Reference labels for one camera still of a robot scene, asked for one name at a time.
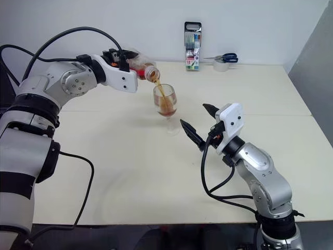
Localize grey partition panel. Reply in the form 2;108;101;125
287;0;333;146

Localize marker pen set case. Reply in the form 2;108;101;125
184;21;203;71

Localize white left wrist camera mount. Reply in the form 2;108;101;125
91;54;139;93

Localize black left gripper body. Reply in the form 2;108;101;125
101;48;124;69

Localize clear tape roll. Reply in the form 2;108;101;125
213;57;230;72

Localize dark laptop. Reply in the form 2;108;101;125
0;66;19;111

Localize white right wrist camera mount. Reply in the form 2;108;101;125
215;103;245;156

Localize clear wine glass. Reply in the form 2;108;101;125
152;83;181;136

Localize clear bottle with brown drink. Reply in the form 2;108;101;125
124;48;161;84

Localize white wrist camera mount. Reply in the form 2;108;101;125
91;54;139;93
215;103;245;156

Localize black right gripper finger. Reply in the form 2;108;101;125
202;103;219;119
180;119;207;153

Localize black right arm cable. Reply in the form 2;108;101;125
200;130;262;250

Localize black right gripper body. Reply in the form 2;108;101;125
208;122;226;149

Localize blue handled scissors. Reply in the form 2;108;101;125
203;53;239;64

